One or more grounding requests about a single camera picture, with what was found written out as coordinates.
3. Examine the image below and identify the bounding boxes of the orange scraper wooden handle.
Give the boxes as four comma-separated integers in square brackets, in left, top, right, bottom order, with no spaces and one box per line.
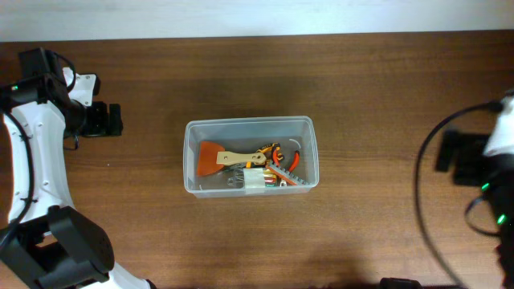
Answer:
[197,141,266,177]

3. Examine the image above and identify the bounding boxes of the clear plastic storage box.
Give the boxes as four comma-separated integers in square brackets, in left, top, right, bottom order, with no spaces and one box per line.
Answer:
[183,116,320,198]

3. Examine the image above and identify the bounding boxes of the orange black long-nose pliers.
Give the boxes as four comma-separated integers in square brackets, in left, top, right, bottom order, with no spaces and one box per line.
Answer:
[245,142,284,169]

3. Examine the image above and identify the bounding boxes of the red handled small cutters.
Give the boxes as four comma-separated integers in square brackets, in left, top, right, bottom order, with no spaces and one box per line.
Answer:
[277,151,300,173]

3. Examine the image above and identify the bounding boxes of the metal socket bit rail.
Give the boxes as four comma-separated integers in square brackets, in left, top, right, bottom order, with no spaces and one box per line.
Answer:
[265,163,309,186]

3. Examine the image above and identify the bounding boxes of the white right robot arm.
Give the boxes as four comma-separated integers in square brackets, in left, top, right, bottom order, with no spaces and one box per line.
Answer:
[435,90,513,288]

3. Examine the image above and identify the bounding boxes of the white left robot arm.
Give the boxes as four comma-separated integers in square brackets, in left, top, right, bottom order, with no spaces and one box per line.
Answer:
[1,73,154,288]

